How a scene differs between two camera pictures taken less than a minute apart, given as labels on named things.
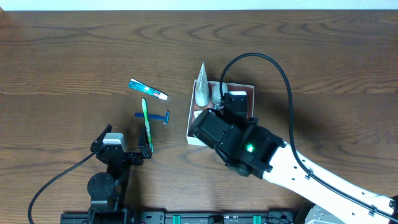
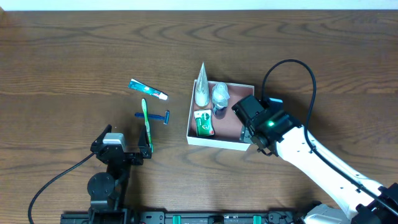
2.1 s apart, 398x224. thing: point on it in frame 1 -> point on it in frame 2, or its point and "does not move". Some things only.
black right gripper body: [234, 116] -> [246, 135]
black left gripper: [130, 156] does not move
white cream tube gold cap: [202, 91] does not move
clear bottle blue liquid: [216, 95] does not move
